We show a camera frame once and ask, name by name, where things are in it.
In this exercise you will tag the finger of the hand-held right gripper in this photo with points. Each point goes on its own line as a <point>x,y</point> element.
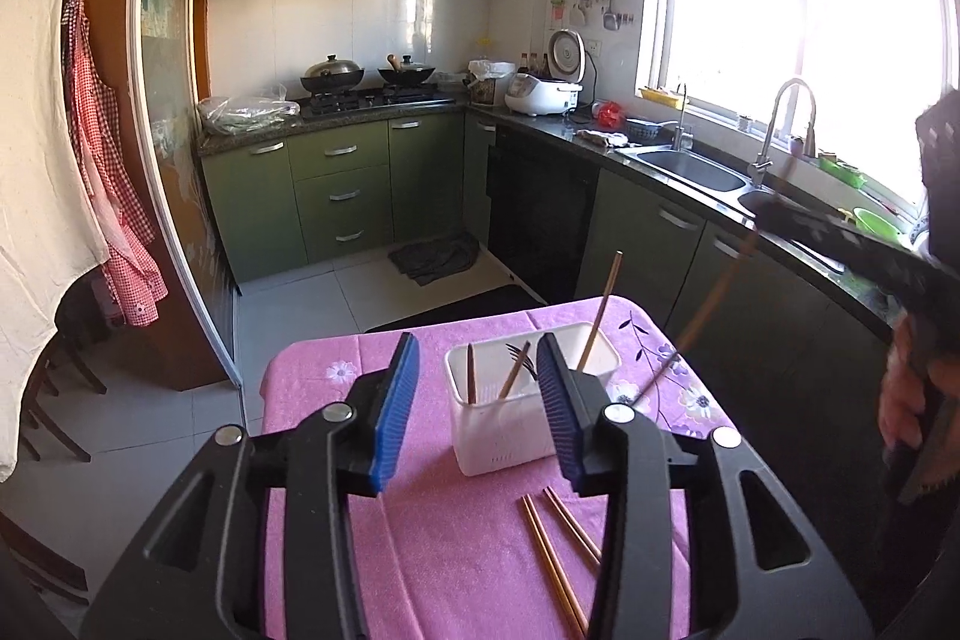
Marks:
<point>840,242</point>

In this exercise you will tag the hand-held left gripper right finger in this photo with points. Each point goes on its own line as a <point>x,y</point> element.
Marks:
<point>559,407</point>

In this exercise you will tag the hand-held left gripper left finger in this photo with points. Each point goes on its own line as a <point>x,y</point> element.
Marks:
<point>394,407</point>

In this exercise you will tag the light bamboo chopstick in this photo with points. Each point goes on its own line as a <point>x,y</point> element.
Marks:
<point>512,374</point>
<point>600,310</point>

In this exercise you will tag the black plastic fork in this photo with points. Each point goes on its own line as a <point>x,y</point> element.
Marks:
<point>520,356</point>

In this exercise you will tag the white plastic utensil holder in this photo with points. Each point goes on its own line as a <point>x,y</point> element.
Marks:
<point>495,437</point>

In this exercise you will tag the person's right hand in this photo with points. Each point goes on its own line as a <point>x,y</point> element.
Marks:
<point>900,400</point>

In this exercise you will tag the green plastic basin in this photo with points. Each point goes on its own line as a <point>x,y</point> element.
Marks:
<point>877,226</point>

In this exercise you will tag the dish rack with dishes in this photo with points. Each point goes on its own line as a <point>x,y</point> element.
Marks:
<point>919,235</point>

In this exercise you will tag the green windowsill tray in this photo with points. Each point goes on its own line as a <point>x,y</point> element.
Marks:
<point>840,168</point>

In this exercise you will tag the tall steel faucet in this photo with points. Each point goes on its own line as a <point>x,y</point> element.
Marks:
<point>765,145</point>

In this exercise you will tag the pink floral tablecloth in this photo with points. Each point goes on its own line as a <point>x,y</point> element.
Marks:
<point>450,550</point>

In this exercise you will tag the grey floor rag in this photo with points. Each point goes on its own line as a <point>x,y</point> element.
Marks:
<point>435,257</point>

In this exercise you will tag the steel double sink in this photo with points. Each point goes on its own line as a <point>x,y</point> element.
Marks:
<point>697,168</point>

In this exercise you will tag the kitchen window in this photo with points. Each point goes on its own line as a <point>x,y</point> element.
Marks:
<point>825,48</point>

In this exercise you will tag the green sink base cabinets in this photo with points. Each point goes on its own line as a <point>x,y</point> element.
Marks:
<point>637,250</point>

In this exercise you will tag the small steel faucet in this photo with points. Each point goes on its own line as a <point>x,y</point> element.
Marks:
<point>681,130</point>

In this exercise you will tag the black built-in appliance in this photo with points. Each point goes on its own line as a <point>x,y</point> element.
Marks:
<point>540,212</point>

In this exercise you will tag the dark small basket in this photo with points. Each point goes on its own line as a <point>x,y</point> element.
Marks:
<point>645,130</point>

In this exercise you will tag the yellow windowsill tray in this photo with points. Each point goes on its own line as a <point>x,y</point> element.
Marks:
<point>661,96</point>

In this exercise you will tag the green base cabinet with drawers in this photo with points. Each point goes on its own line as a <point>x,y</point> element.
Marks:
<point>247,212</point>

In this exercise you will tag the crumpled dish cloth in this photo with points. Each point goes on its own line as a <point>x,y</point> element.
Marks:
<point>604,139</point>

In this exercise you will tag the red round object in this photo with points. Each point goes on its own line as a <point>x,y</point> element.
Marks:
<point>609,114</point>

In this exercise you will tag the dark stone countertop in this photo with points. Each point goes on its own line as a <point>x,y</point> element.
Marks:
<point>555,126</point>

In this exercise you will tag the black gas stove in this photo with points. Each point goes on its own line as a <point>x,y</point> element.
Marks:
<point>375,100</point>

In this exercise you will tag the white rice cooker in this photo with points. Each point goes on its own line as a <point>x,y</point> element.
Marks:
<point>536,93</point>

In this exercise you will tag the clear plastic bag of vegetables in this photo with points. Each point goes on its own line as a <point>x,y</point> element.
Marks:
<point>247,111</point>

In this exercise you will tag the white plastic bag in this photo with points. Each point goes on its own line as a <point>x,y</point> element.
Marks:
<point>491,78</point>

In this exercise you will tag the dark wooden chair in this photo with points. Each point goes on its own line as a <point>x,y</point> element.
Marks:
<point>52,385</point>

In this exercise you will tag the black wok with lid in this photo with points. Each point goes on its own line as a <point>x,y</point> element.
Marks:
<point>334,70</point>

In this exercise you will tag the red checked apron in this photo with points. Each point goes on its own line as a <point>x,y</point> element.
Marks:
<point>112,197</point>

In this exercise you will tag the sliding glass door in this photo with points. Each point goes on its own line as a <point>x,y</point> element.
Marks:
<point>172,123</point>

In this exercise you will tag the white hanging curtain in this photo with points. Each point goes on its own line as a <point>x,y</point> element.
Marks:
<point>37,160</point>

